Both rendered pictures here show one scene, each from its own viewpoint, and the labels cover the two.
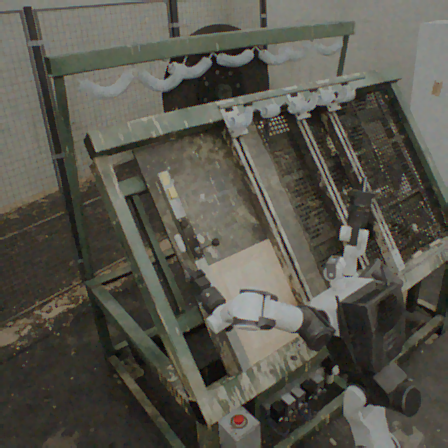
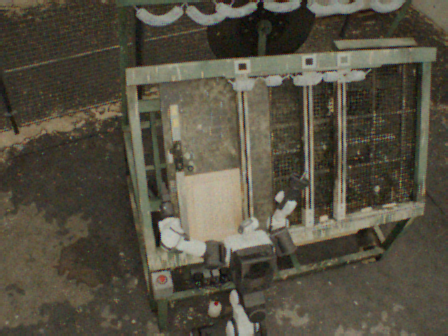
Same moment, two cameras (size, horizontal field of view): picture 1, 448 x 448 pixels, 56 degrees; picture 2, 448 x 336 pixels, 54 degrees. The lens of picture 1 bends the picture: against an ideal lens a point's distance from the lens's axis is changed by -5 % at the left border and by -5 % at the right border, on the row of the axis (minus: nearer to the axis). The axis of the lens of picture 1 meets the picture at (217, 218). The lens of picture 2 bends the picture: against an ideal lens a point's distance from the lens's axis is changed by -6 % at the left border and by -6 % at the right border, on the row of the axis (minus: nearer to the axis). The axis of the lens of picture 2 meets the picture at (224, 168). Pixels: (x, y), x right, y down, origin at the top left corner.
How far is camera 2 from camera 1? 1.35 m
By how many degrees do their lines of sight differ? 25
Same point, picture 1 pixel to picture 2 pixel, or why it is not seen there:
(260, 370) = not seen: hidden behind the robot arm
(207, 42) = not seen: outside the picture
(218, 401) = (160, 259)
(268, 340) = (210, 234)
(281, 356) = not seen: hidden behind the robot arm
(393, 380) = (254, 301)
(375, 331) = (244, 277)
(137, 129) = (162, 73)
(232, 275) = (200, 186)
